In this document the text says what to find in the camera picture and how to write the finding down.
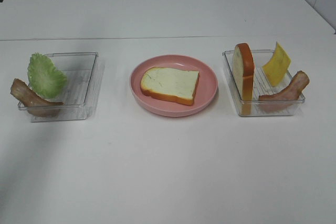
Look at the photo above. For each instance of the green lettuce leaf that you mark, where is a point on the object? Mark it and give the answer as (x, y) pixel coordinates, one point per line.
(44, 78)

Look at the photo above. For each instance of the brown bacon strip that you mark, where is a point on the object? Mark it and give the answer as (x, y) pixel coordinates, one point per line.
(29, 98)

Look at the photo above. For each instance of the white bread slice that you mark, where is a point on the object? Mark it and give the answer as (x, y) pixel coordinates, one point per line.
(170, 84)

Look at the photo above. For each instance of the pink bacon strip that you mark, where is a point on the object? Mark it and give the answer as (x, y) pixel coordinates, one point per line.
(286, 93)

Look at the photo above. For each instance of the clear plastic left tray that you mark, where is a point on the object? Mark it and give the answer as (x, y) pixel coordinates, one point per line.
(80, 94)

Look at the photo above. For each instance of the clear plastic tray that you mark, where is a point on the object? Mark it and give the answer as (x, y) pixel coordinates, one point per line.
(80, 94)
(261, 86)

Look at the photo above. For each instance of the pink round plate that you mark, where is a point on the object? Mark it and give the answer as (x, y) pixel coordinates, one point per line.
(205, 91)

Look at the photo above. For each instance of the upright bread slice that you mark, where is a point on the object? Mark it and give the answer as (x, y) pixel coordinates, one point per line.
(243, 72)

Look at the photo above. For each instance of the yellow cheese slice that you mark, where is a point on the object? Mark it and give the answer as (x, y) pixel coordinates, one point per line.
(276, 68)

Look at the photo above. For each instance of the clear plastic right tray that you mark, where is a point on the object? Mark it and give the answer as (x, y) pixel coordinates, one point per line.
(261, 86)

